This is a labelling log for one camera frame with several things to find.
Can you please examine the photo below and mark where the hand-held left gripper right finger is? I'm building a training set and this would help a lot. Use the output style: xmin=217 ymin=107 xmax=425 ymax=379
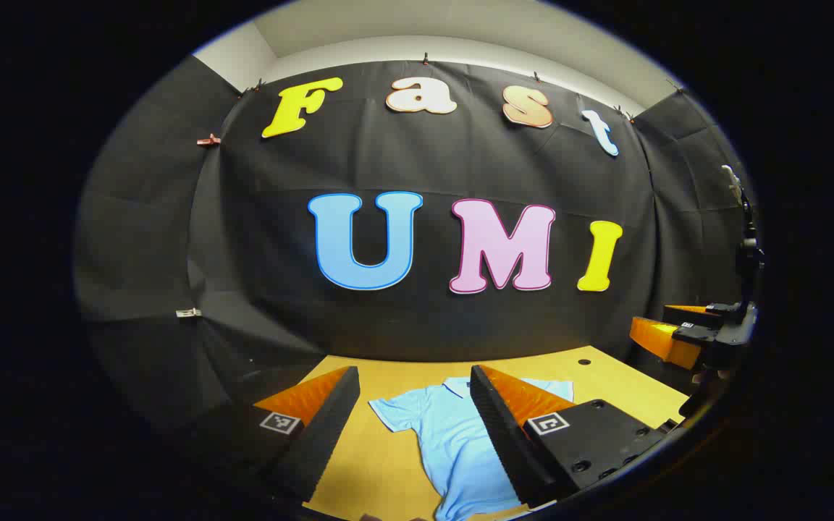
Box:
xmin=469 ymin=364 xmax=671 ymax=509

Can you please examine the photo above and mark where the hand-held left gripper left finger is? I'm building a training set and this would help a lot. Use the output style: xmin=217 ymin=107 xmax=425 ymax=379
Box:
xmin=193 ymin=365 xmax=361 ymax=504

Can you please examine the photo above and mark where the light blue T-shirt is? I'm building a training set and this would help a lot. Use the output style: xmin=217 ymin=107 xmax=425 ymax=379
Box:
xmin=368 ymin=376 xmax=575 ymax=521

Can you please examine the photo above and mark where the black backdrop cloth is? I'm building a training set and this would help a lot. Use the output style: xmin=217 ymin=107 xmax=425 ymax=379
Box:
xmin=73 ymin=54 xmax=758 ymax=449

